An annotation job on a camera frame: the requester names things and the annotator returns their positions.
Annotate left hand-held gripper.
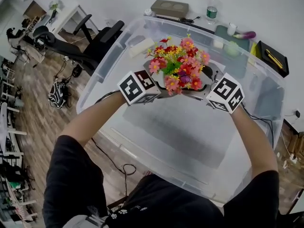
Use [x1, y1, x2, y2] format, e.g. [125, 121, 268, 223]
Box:
[117, 60, 171, 106]

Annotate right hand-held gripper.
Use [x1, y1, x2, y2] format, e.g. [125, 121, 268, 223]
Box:
[181, 65, 245, 114]

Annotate colourful flowers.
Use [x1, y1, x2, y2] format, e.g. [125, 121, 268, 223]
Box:
[145, 33, 211, 96]

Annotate clear plastic storage bin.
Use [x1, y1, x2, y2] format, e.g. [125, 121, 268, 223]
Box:
[76, 16, 285, 203]

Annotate person's left forearm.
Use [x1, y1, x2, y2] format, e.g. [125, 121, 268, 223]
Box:
[60, 91, 126, 148]

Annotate grey shoulder pack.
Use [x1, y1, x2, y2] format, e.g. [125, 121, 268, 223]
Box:
[63, 214, 105, 228]

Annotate person's right forearm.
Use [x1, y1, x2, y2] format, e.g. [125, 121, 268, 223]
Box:
[230, 105, 278, 179]

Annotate cream rectangular block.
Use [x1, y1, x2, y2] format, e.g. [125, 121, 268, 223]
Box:
[129, 38, 155, 58]

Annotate green toy cabbage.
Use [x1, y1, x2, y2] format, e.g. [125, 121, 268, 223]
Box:
[224, 41, 240, 57]

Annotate dark green desk pad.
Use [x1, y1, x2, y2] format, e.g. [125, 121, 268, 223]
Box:
[215, 24, 250, 53]

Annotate yellow note pad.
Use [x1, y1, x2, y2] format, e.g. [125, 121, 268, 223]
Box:
[249, 41, 259, 57]

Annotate white cup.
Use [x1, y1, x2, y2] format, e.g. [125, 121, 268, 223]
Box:
[227, 22, 238, 36]

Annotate purple toy eggplant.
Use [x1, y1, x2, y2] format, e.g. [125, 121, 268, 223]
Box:
[232, 31, 257, 40]

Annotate black desk tray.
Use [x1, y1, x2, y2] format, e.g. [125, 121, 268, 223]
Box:
[256, 40, 290, 78]

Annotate black office chair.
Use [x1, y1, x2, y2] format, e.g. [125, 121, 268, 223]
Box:
[32, 14, 125, 77]

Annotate yellow pen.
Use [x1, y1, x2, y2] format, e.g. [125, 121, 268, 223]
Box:
[265, 48, 285, 70]

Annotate green label water bottle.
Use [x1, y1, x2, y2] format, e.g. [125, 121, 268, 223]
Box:
[205, 0, 219, 25]

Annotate small black bag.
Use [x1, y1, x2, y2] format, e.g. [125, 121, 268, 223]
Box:
[72, 64, 83, 78]

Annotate black white patterned backpack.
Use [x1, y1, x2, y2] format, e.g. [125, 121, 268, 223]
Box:
[48, 78, 71, 109]

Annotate white desk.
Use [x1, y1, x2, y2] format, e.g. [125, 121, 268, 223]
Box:
[45, 5, 99, 38]

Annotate person's black shirt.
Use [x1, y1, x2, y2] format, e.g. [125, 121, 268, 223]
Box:
[42, 134, 280, 228]

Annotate white side table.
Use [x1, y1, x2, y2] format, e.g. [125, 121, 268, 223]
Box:
[0, 102, 28, 156]

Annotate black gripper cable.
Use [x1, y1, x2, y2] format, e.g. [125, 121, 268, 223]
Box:
[91, 90, 138, 196]
[241, 104, 276, 150]

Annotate thin black cable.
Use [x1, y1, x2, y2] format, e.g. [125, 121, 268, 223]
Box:
[179, 16, 201, 24]

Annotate white floor cable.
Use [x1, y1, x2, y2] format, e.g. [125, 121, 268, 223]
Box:
[276, 127, 299, 170]

